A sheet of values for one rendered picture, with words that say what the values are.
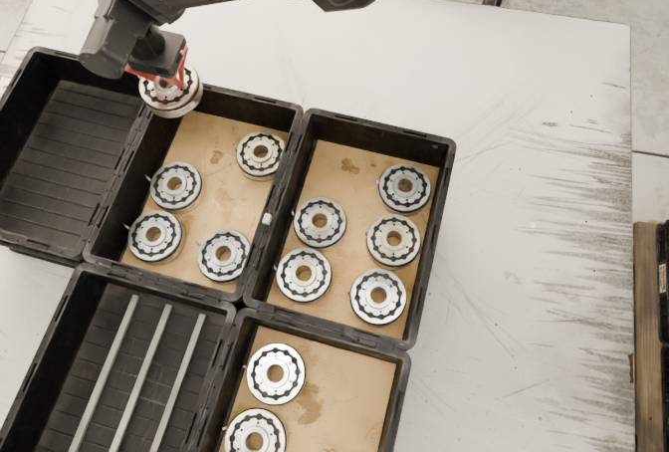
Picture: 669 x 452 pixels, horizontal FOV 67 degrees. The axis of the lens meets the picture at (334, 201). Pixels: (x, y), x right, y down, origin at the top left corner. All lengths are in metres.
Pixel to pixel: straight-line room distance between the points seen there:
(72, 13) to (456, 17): 1.04
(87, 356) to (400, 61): 0.97
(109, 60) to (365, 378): 0.65
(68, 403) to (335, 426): 0.48
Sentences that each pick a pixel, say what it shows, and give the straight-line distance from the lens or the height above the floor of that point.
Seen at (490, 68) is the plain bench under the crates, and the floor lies 0.70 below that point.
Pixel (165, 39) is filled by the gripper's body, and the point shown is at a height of 1.15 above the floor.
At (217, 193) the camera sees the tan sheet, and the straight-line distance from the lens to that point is 1.06.
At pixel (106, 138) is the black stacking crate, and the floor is 0.83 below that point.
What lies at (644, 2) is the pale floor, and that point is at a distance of 2.73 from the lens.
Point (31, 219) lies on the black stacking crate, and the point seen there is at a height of 0.83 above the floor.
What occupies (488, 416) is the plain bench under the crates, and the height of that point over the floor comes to 0.70.
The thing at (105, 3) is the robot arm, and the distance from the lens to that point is 0.79.
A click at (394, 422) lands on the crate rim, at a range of 0.86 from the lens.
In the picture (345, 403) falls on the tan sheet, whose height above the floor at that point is 0.83.
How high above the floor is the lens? 1.78
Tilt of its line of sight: 69 degrees down
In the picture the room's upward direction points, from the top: 4 degrees counter-clockwise
